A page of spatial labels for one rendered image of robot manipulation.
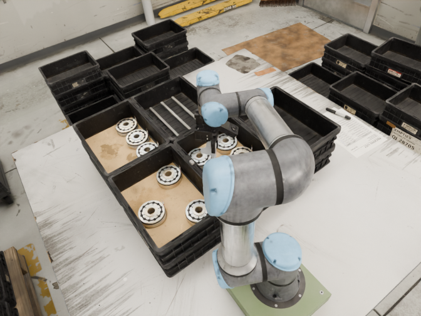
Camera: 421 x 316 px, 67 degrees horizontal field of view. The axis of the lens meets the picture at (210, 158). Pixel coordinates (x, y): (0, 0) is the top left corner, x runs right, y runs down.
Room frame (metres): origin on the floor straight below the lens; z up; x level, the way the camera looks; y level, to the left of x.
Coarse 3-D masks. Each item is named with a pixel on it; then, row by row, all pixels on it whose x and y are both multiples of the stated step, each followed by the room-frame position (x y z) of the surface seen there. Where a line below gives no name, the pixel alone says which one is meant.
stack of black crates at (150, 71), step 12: (132, 60) 2.24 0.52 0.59; (144, 60) 2.28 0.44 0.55; (156, 60) 2.25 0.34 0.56; (108, 72) 2.10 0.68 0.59; (120, 72) 2.18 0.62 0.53; (132, 72) 2.22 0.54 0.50; (144, 72) 2.21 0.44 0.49; (156, 72) 2.03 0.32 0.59; (168, 72) 2.08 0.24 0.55; (120, 84) 2.08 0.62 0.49; (132, 84) 1.92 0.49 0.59; (144, 84) 1.98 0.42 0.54; (156, 84) 2.02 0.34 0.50; (120, 96) 1.96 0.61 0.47; (132, 96) 1.92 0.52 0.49
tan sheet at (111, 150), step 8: (112, 128) 1.20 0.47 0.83; (96, 136) 1.15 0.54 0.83; (104, 136) 1.14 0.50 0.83; (112, 136) 1.14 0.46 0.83; (120, 136) 1.13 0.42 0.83; (88, 144) 1.10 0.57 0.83; (96, 144) 1.09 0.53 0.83; (104, 144) 1.09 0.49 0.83; (112, 144) 1.08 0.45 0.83; (120, 144) 1.07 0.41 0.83; (96, 152) 1.04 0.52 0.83; (104, 152) 1.03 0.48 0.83; (112, 152) 1.03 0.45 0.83; (120, 152) 1.02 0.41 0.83; (128, 152) 1.02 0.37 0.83; (104, 160) 0.99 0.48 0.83; (112, 160) 0.98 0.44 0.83; (120, 160) 0.97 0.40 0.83; (128, 160) 0.97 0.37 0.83; (112, 168) 0.93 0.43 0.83
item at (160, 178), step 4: (160, 168) 0.87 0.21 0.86; (164, 168) 0.87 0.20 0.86; (168, 168) 0.87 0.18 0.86; (172, 168) 0.87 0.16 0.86; (176, 168) 0.86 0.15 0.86; (160, 172) 0.85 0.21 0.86; (176, 172) 0.84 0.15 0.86; (160, 176) 0.83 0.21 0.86; (176, 176) 0.82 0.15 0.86; (160, 180) 0.81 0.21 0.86; (164, 180) 0.81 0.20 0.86; (168, 180) 0.80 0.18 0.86; (172, 180) 0.80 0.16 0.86; (176, 180) 0.80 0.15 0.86; (164, 184) 0.79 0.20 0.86; (168, 184) 0.78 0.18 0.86
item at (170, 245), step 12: (168, 144) 0.94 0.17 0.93; (180, 156) 0.86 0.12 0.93; (192, 168) 0.80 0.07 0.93; (108, 180) 0.78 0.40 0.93; (120, 192) 0.72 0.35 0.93; (132, 216) 0.61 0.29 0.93; (144, 228) 0.55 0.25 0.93; (192, 228) 0.53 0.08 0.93; (180, 240) 0.50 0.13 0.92; (156, 252) 0.47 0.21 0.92
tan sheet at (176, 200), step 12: (144, 180) 0.84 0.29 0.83; (156, 180) 0.84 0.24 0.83; (132, 192) 0.79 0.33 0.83; (144, 192) 0.78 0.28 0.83; (156, 192) 0.77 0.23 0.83; (168, 192) 0.77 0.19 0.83; (180, 192) 0.76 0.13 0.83; (192, 192) 0.75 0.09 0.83; (132, 204) 0.73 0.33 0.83; (168, 204) 0.71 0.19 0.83; (180, 204) 0.70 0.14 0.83; (168, 216) 0.65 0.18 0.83; (180, 216) 0.65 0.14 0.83; (156, 228) 0.61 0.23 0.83; (168, 228) 0.60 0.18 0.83; (180, 228) 0.60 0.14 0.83; (156, 240) 0.56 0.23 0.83; (168, 240) 0.55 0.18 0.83
